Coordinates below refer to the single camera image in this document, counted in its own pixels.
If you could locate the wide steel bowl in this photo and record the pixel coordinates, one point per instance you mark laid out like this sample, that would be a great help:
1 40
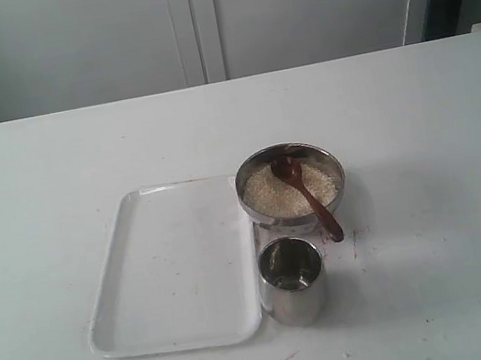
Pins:
317 156

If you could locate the white cabinet doors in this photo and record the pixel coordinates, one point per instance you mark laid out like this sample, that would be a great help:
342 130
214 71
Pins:
57 55

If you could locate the brown wooden spoon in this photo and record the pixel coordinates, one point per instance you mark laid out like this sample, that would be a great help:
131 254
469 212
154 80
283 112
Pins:
289 170

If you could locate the white rectangular plastic tray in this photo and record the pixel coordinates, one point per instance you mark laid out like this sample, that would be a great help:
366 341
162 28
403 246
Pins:
179 273

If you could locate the small steel cup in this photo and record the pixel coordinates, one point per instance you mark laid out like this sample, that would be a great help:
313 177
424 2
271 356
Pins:
292 281

